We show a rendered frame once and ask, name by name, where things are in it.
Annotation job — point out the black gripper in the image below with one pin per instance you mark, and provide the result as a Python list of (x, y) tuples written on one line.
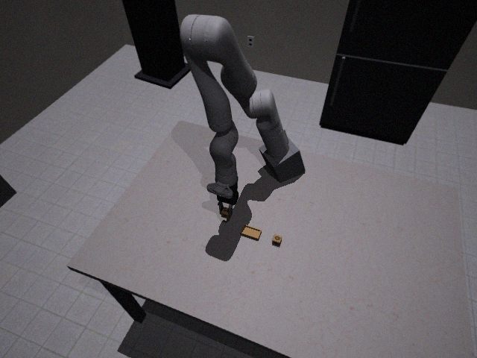
[(226, 190)]

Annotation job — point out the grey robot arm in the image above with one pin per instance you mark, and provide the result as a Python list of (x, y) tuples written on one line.
[(212, 38)]

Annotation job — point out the tan rectangular tray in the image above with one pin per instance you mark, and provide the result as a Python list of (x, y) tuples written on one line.
[(251, 232)]

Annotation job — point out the tan cube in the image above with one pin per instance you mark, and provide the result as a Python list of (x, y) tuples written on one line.
[(225, 213), (277, 240)]

